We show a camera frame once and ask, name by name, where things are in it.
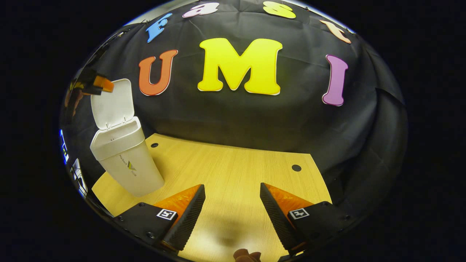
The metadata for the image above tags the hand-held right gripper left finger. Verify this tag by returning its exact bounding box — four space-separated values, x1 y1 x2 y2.
113 184 206 252

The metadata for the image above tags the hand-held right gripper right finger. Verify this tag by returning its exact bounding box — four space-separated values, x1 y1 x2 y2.
260 183 352 255

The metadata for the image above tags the white desktop garbage bin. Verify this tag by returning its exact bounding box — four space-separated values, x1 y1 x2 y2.
90 79 165 198

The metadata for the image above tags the wooden desktop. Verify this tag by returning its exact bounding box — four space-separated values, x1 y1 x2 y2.
91 133 332 262

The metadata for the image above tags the black backdrop cloth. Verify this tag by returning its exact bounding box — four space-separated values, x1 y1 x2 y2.
60 0 408 219

